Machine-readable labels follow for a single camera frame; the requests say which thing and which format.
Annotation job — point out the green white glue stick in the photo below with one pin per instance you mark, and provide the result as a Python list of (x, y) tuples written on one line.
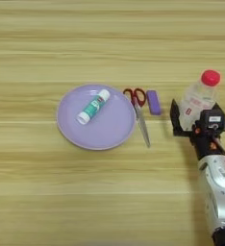
[(92, 107)]

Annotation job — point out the purple eraser block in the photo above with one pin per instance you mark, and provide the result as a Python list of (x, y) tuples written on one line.
[(154, 102)]

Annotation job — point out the purple round plate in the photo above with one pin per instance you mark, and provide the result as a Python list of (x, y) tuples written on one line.
[(101, 131)]

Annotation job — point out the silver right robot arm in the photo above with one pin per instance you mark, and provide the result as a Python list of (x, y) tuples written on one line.
[(220, 192)]

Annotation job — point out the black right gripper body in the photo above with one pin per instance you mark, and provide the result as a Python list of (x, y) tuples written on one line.
[(207, 147)]

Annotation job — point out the clear bottle red cap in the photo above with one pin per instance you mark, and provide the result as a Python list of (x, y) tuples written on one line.
[(197, 99)]

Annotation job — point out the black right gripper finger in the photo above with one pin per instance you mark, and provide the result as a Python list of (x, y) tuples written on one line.
[(176, 120), (219, 106)]

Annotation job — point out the black box white label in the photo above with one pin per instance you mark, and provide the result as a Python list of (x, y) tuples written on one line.
[(213, 119)]

